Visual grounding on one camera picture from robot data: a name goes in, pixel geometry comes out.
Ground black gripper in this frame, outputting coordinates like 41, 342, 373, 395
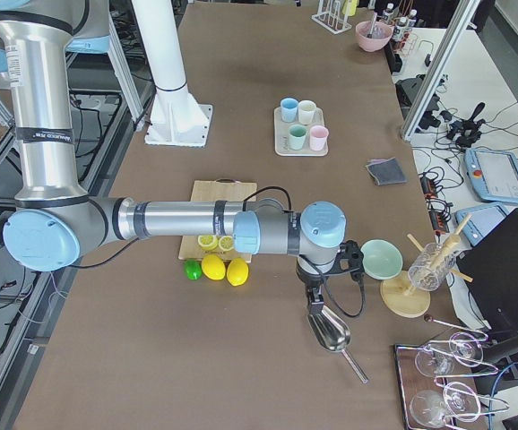
296, 257, 330, 315

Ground pink cup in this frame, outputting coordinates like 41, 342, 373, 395
309, 125, 329, 151

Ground mint green cup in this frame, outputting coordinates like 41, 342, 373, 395
288, 124, 307, 151

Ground cream white cup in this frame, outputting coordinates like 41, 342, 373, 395
298, 99, 317, 125

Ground light blue cup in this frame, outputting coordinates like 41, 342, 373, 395
280, 98, 298, 123

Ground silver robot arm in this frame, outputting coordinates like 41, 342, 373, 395
0, 1, 346, 318

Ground cream plastic tray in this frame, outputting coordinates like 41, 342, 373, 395
273, 107, 328, 157

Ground steel scoop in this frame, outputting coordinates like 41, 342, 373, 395
307, 305, 369, 384

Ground mint green bowl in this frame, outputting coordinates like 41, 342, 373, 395
361, 239, 403, 280

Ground yellow lemon right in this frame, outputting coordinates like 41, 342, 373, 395
227, 258, 249, 287

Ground yellow lemon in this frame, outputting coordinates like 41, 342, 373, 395
201, 254, 226, 280
227, 258, 249, 287

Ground wooden mug tree stand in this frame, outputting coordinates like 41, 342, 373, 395
380, 215, 473, 318

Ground yellow lemon left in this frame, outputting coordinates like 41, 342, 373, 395
201, 254, 226, 280

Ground lemon half slice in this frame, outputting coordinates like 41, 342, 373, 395
197, 235, 219, 252

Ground clear glass mug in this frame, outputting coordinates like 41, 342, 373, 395
408, 243, 457, 291

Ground green lime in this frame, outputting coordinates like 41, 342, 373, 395
183, 260, 203, 280

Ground wooden cutting board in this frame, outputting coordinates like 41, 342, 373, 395
178, 180, 257, 263

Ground grey folded cloth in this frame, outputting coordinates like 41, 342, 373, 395
366, 158, 407, 186

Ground wine glass upper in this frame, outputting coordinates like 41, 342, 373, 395
415, 331, 483, 377

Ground wine glass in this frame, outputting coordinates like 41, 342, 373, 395
410, 382, 481, 429
415, 331, 483, 377

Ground wine glass lower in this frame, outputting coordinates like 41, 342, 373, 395
410, 382, 481, 429

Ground black laptop monitor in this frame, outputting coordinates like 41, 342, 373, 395
458, 209, 518, 331

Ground blue teach pendant tablet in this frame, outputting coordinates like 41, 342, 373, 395
464, 148, 518, 206

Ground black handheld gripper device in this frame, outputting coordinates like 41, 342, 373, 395
446, 102, 486, 151

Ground pink bowl with ice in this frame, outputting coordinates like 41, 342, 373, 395
355, 21, 393, 52

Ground steel muddler in bowl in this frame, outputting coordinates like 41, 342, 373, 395
366, 13, 377, 39

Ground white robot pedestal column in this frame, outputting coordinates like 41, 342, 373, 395
133, 0, 213, 148

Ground white wire cup rack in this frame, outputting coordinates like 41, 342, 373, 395
311, 0, 358, 35

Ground aluminium frame post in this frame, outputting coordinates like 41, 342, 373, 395
401, 0, 480, 142

